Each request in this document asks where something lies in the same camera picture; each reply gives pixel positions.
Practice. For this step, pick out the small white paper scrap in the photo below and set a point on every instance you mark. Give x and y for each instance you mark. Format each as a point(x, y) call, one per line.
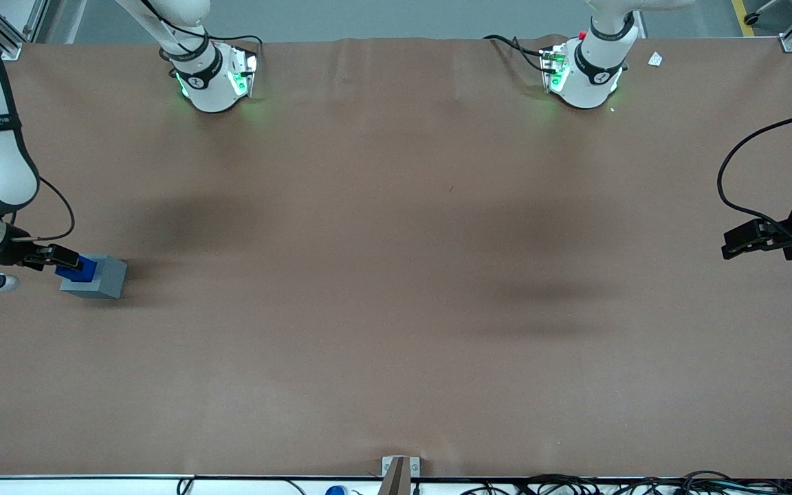
point(655, 59)

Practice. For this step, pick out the gray metal bracket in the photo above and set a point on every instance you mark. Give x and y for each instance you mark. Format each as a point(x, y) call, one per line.
point(415, 467)

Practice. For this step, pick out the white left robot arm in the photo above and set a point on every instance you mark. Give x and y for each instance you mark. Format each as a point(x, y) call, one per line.
point(588, 82)

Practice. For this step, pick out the small blue round object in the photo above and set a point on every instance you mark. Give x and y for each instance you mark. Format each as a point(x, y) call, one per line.
point(335, 491)

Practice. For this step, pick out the blue plastic part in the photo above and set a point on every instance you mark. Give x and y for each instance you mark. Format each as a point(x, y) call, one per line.
point(85, 275)

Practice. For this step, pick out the brown camera post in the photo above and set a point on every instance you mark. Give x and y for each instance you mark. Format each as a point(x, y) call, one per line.
point(396, 482)

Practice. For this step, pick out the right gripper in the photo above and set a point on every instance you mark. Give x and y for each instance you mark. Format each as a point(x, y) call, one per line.
point(19, 254)

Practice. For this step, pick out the black caster wheel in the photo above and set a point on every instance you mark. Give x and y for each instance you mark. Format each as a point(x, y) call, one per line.
point(751, 18)

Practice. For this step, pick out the gray square base block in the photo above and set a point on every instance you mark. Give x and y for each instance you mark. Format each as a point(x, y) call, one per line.
point(111, 276)

